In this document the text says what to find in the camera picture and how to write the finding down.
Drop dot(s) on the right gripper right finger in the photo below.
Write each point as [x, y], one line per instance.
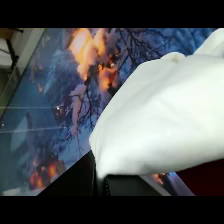
[130, 186]

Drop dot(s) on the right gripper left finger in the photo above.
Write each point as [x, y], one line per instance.
[75, 181]

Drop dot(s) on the white shirt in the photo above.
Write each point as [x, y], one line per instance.
[160, 113]

